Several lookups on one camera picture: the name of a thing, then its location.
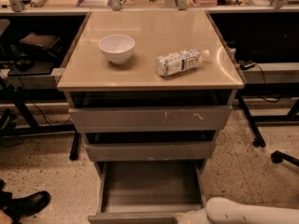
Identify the grey drawer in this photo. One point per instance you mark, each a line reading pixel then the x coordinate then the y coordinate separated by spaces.
pixel 148 192
pixel 151 151
pixel 150 119

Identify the white ceramic bowl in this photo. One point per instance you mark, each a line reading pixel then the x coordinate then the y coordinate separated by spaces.
pixel 117 49

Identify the grey top drawer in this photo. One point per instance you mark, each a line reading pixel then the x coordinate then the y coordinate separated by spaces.
pixel 150 119

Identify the black desk leg left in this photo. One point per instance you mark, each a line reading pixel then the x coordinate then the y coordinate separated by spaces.
pixel 75 146

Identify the black office chair base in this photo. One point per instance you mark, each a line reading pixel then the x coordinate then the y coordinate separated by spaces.
pixel 279 157

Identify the grey middle drawer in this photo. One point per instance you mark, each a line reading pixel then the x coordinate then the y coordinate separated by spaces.
pixel 151 151

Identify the grey drawer cabinet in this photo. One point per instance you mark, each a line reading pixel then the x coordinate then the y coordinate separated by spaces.
pixel 91 81

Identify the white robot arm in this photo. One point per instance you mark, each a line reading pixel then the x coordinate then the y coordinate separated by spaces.
pixel 224 211

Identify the black power adapter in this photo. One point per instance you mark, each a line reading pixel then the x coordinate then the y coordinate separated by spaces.
pixel 246 65

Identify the grey bottom drawer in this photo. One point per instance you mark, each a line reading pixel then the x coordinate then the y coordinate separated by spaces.
pixel 148 192

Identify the black desk leg right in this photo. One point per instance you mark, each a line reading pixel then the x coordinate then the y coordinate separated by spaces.
pixel 258 139

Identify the black leather shoe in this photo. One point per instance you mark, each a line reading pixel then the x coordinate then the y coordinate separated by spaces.
pixel 16 208

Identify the clear plastic water bottle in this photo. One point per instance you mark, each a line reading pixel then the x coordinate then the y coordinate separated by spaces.
pixel 180 61

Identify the black desk leg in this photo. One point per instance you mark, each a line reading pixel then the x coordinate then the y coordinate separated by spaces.
pixel 258 139
pixel 75 146

